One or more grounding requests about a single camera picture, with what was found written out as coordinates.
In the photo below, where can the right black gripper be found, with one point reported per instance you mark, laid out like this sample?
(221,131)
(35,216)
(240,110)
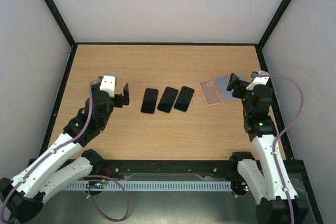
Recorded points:
(239,86)

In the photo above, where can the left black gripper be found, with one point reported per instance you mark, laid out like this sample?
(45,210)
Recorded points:
(119,103)

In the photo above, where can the lilac phone case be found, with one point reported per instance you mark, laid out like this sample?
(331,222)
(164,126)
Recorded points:
(222,83)

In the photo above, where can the pink phone case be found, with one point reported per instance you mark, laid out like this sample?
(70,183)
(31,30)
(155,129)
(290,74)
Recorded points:
(209,92)

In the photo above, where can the teal phone black screen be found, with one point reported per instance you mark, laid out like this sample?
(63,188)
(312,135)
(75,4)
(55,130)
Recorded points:
(184,98)

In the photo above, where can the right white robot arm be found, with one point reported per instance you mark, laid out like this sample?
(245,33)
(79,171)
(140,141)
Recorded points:
(276,199)

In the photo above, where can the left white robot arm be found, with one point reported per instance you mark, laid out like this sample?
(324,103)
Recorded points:
(25,194)

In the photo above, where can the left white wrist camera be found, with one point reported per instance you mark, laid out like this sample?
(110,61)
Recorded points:
(106,83)

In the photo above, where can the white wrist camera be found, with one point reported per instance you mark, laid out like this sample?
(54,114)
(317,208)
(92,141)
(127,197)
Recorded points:
(106,83)
(259,77)

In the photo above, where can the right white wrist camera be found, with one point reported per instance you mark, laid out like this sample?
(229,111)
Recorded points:
(259,77)

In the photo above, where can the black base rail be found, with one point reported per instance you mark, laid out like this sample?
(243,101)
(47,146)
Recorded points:
(225,169)

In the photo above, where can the black aluminium frame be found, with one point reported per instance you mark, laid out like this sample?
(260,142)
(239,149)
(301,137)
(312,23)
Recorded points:
(74,45)

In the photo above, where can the grey slotted cable duct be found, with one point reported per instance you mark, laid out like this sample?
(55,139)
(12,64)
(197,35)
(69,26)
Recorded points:
(210,186)

